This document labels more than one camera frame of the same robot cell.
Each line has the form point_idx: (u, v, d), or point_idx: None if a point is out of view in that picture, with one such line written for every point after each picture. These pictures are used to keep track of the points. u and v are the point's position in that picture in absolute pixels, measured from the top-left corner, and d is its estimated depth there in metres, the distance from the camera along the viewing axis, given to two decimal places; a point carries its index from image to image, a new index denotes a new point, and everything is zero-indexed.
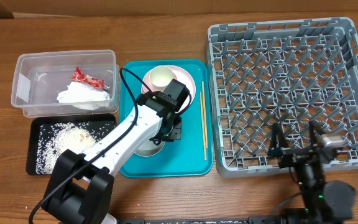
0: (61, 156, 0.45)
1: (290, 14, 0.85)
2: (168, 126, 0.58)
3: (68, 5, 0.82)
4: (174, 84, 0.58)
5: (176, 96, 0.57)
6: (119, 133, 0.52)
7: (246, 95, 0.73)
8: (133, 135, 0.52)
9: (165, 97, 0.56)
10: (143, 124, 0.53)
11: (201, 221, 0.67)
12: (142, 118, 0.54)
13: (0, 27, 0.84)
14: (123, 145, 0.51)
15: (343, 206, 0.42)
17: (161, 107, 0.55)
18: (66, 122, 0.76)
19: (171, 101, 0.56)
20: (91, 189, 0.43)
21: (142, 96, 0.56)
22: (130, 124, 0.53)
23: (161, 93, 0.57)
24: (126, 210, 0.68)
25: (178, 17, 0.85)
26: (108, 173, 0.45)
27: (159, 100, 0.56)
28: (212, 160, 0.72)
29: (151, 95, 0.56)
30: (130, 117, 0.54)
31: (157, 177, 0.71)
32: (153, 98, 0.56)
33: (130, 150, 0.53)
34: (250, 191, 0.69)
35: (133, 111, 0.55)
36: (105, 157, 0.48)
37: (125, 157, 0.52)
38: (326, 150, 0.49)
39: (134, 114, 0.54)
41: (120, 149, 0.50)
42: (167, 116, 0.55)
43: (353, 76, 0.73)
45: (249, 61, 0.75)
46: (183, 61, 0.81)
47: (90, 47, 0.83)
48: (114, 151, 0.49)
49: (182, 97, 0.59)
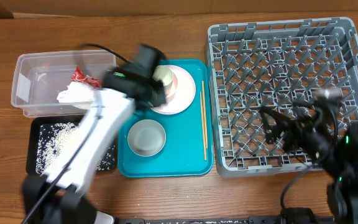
0: (22, 187, 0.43)
1: (290, 14, 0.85)
2: (144, 98, 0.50)
3: (68, 5, 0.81)
4: (142, 51, 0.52)
5: (146, 63, 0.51)
6: (83, 134, 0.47)
7: (246, 95, 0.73)
8: (101, 132, 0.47)
9: (133, 68, 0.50)
10: (111, 115, 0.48)
11: (201, 221, 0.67)
12: (105, 107, 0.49)
13: (0, 27, 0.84)
14: (90, 147, 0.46)
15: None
17: (130, 83, 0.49)
18: (66, 122, 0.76)
19: (142, 71, 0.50)
20: (61, 213, 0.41)
21: (107, 78, 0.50)
22: (94, 119, 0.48)
23: (130, 64, 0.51)
24: (126, 210, 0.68)
25: (178, 17, 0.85)
26: (75, 190, 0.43)
27: (127, 74, 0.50)
28: (212, 160, 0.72)
29: (115, 72, 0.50)
30: (92, 111, 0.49)
31: (156, 177, 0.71)
32: (117, 75, 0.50)
33: (102, 149, 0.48)
34: (250, 191, 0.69)
35: (97, 101, 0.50)
36: (71, 170, 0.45)
37: (97, 159, 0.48)
38: (329, 100, 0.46)
39: (97, 106, 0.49)
41: (87, 155, 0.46)
42: (142, 86, 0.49)
43: (353, 76, 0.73)
45: (249, 61, 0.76)
46: (183, 61, 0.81)
47: (90, 47, 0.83)
48: (80, 161, 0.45)
49: (156, 60, 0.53)
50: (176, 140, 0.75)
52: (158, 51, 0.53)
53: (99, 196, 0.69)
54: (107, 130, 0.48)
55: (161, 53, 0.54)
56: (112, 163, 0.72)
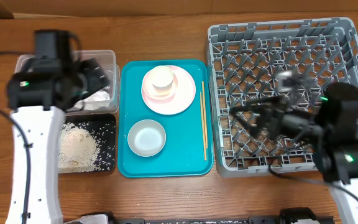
0: None
1: (290, 14, 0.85)
2: (68, 89, 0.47)
3: (68, 5, 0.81)
4: (40, 40, 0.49)
5: (51, 52, 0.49)
6: (23, 170, 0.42)
7: (246, 95, 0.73)
8: (37, 162, 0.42)
9: (41, 65, 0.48)
10: (37, 137, 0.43)
11: (201, 221, 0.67)
12: (32, 131, 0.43)
13: (0, 27, 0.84)
14: (38, 179, 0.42)
15: (348, 101, 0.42)
17: (40, 84, 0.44)
18: (66, 122, 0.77)
19: (54, 63, 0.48)
20: None
21: (12, 91, 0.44)
22: (25, 150, 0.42)
23: (33, 61, 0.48)
24: (126, 210, 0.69)
25: (178, 18, 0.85)
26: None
27: (33, 75, 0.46)
28: (212, 160, 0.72)
29: (20, 82, 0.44)
30: (18, 142, 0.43)
31: (157, 177, 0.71)
32: (23, 84, 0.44)
33: (53, 173, 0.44)
34: (250, 191, 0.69)
35: (16, 129, 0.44)
36: (31, 213, 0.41)
37: (51, 191, 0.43)
38: (289, 79, 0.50)
39: (20, 137, 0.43)
41: (40, 191, 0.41)
42: (52, 79, 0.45)
43: (353, 76, 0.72)
45: (249, 61, 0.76)
46: (183, 61, 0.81)
47: (90, 47, 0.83)
48: (35, 200, 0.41)
49: (64, 45, 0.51)
50: (176, 140, 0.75)
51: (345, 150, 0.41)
52: (67, 35, 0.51)
53: (100, 196, 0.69)
54: (46, 152, 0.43)
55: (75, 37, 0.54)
56: (112, 163, 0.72)
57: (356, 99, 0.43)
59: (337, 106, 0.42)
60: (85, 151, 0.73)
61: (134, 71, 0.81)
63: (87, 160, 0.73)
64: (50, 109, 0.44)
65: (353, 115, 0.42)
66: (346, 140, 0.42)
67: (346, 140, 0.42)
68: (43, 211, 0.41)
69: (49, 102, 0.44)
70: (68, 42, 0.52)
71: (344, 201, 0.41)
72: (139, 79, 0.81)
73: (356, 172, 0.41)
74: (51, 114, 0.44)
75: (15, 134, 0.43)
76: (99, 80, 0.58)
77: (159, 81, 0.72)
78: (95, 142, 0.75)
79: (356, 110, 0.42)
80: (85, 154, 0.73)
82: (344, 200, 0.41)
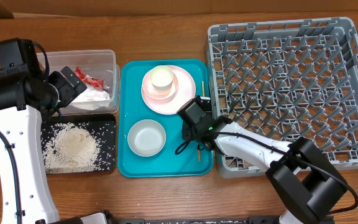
0: None
1: (289, 14, 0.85)
2: (39, 90, 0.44)
3: (67, 5, 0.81)
4: (4, 48, 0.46)
5: (18, 58, 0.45)
6: (10, 170, 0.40)
7: (246, 95, 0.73)
8: (23, 161, 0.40)
9: (9, 72, 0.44)
10: (19, 135, 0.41)
11: (201, 221, 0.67)
12: (11, 132, 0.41)
13: (0, 27, 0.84)
14: (27, 176, 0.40)
15: (188, 106, 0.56)
17: (12, 91, 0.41)
18: (66, 122, 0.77)
19: (21, 68, 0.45)
20: None
21: None
22: (7, 152, 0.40)
23: (0, 68, 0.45)
24: (126, 210, 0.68)
25: (178, 17, 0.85)
26: (45, 219, 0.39)
27: (2, 80, 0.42)
28: (212, 160, 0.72)
29: None
30: None
31: (156, 177, 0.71)
32: None
33: (40, 168, 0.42)
34: (251, 191, 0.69)
35: None
36: (25, 211, 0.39)
37: (43, 185, 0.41)
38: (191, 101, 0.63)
39: (0, 139, 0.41)
41: (32, 188, 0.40)
42: (20, 80, 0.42)
43: (353, 76, 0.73)
45: (249, 61, 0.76)
46: (183, 61, 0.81)
47: (90, 48, 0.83)
48: (27, 198, 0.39)
49: (32, 53, 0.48)
50: (176, 140, 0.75)
51: (207, 128, 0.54)
52: (30, 43, 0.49)
53: (99, 196, 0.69)
54: (30, 150, 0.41)
55: (41, 48, 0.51)
56: (112, 163, 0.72)
57: (190, 101, 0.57)
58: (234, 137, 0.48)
59: (183, 114, 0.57)
60: (84, 150, 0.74)
61: (133, 71, 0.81)
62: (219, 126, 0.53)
63: (87, 160, 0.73)
64: (25, 109, 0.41)
65: (196, 110, 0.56)
66: (207, 121, 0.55)
67: (207, 122, 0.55)
68: (38, 207, 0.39)
69: (22, 102, 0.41)
70: (34, 50, 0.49)
71: (224, 144, 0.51)
72: (139, 79, 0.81)
73: (220, 129, 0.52)
74: (25, 112, 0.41)
75: None
76: (72, 89, 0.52)
77: (159, 82, 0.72)
78: (95, 142, 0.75)
79: (194, 106, 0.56)
80: (85, 154, 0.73)
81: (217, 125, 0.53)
82: (221, 142, 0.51)
